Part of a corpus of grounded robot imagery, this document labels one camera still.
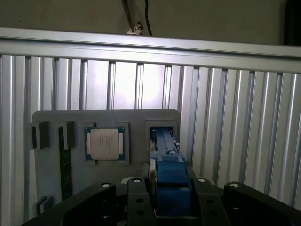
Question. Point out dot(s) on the grey parts rack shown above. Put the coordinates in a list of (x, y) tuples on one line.
[(58, 115)]

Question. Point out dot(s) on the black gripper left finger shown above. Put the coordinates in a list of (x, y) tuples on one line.
[(138, 207)]

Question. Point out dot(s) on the black upright post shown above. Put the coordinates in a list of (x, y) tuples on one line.
[(294, 21)]

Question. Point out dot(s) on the silver CPU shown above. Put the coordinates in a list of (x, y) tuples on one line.
[(104, 143)]

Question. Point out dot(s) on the hard disk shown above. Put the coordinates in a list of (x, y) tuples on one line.
[(172, 174)]

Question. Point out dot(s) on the green RAM stick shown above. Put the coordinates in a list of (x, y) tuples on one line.
[(65, 164)]

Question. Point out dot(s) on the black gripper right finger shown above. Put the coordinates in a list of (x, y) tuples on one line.
[(210, 207)]

